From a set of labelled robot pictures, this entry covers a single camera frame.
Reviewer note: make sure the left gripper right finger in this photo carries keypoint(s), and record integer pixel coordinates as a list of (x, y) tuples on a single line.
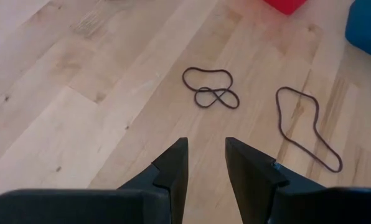
[(251, 177)]

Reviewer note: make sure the black rubber band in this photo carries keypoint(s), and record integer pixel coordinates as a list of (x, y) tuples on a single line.
[(185, 84), (279, 115)]

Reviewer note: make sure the red plastic basket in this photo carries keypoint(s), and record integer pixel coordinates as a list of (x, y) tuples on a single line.
[(285, 4)]

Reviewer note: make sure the blue plastic basket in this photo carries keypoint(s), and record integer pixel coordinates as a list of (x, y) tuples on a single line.
[(367, 28)]

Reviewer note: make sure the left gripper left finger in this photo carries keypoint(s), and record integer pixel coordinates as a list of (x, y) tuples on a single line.
[(173, 177)]

